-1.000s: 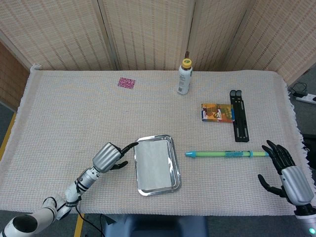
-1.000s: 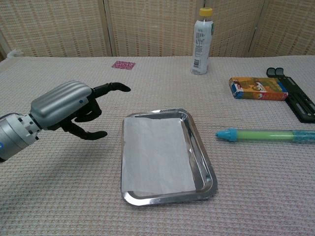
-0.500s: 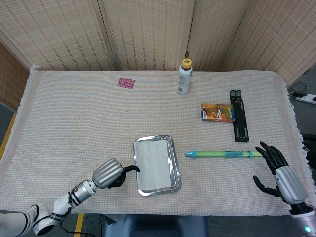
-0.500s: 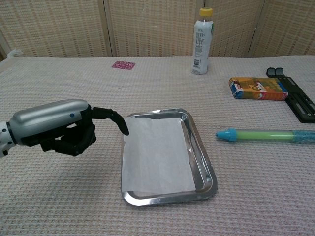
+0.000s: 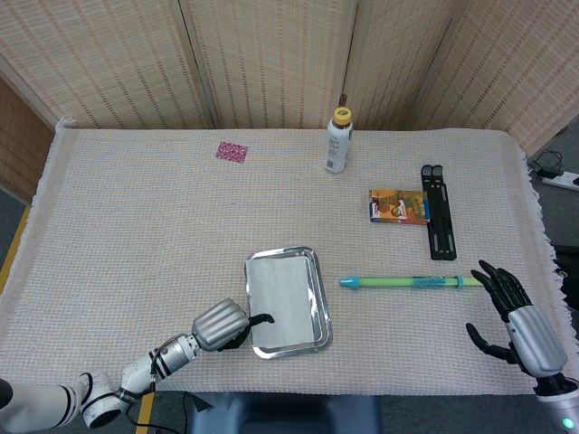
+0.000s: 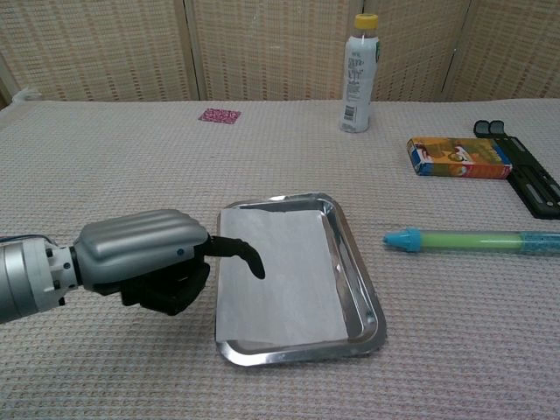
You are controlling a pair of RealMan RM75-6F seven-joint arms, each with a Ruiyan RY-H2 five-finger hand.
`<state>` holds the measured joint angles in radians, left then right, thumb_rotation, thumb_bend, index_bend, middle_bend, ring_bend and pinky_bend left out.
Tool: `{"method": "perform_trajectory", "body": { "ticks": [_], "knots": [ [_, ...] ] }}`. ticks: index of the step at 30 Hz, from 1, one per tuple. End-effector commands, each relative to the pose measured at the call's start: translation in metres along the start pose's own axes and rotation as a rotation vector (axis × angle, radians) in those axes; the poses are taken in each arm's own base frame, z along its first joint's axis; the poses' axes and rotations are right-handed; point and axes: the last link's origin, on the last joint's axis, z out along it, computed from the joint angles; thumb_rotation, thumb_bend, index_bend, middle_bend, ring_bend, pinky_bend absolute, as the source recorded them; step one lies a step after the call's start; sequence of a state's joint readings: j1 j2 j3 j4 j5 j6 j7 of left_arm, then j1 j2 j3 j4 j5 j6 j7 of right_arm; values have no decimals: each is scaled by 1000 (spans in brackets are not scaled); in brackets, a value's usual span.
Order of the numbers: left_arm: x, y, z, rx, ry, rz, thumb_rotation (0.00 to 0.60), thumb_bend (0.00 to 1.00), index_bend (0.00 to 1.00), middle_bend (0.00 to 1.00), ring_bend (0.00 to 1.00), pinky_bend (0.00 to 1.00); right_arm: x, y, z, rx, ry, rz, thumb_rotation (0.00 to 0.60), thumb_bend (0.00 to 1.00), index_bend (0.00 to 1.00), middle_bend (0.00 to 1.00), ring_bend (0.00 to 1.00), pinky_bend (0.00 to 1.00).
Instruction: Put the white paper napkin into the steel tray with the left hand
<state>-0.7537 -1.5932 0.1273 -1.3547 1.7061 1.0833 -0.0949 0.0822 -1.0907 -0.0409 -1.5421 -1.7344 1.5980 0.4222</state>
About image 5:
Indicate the orange printed box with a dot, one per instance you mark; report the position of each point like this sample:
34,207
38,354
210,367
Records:
398,206

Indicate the pink patterned card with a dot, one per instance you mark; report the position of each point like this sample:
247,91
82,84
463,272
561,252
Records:
232,152

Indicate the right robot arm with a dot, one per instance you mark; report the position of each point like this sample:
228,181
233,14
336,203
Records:
558,404

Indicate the black folding stand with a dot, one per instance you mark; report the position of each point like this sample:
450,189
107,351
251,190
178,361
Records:
439,212

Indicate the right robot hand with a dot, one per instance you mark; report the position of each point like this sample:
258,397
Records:
529,336

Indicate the white bottle with yellow cap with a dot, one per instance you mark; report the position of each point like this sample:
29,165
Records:
338,142

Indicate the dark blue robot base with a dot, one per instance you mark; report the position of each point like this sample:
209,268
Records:
282,413

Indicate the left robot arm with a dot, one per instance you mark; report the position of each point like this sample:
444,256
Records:
113,384

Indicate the silver metal tray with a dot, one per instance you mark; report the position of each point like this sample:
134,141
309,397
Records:
322,312

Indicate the white power strip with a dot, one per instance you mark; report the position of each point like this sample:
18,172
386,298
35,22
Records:
561,180

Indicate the white woven tablecloth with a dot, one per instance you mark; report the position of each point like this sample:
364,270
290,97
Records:
181,226

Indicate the green and blue water toy tube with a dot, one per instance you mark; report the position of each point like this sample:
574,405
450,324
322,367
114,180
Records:
407,282

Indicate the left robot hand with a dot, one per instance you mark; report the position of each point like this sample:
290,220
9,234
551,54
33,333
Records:
217,323

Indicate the woven folding screen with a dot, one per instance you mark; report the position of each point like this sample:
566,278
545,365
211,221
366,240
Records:
289,59

